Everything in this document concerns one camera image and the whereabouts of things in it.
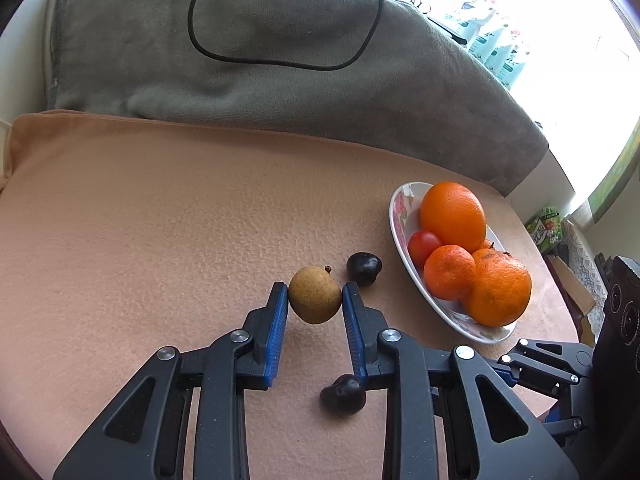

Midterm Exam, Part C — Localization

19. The dark chestnut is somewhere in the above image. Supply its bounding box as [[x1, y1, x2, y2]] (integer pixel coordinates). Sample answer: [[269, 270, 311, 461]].
[[320, 374, 367, 417], [346, 252, 383, 287]]

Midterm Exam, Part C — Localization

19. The large mandarin orange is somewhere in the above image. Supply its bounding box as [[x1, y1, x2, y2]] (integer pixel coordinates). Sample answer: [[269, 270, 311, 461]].
[[462, 248, 533, 327]]

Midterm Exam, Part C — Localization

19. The red cherry tomato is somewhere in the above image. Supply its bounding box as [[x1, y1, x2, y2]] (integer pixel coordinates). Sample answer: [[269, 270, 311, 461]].
[[407, 230, 442, 272]]

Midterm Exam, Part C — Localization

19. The brown longan fruit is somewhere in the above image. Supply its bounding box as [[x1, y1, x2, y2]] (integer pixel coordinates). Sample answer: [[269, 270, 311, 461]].
[[288, 266, 342, 324]]

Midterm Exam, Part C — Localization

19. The brown cardboard box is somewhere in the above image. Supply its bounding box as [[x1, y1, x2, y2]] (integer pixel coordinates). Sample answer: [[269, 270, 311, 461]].
[[544, 255, 596, 348]]

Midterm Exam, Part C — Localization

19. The green cardboard box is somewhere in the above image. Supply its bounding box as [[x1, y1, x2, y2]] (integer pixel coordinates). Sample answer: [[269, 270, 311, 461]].
[[525, 206, 564, 254]]

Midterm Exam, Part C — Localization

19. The peach blanket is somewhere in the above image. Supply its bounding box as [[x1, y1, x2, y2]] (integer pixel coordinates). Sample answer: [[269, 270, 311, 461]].
[[0, 109, 580, 480]]

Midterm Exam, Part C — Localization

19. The floral white plate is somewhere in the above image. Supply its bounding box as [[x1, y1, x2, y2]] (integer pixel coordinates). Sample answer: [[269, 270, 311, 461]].
[[388, 182, 518, 344]]

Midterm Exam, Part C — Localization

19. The teal refill pouch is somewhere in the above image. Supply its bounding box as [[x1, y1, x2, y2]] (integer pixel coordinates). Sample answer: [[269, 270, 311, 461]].
[[469, 24, 508, 63], [444, 2, 495, 42], [497, 58, 525, 90], [485, 44, 518, 77]]

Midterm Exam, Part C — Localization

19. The grey cushion backrest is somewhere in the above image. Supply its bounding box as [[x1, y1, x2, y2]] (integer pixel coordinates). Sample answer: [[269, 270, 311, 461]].
[[48, 0, 548, 194]]

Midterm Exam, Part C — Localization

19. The black cable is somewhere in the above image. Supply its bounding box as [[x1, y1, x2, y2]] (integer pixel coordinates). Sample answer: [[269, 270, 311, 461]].
[[186, 0, 385, 72]]

